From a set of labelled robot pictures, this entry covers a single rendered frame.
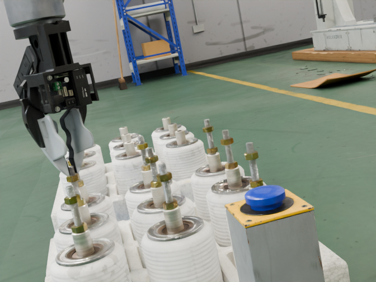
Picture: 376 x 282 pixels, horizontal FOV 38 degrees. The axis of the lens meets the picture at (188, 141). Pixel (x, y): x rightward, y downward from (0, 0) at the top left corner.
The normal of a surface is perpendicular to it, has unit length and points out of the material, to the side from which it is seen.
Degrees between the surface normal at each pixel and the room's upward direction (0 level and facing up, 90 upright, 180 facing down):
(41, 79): 90
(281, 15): 90
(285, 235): 90
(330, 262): 0
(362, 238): 0
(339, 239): 0
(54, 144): 91
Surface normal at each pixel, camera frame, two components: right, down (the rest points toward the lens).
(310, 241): 0.20, 0.16
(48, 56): -0.76, 0.27
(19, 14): -0.37, 0.26
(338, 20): -0.97, 0.22
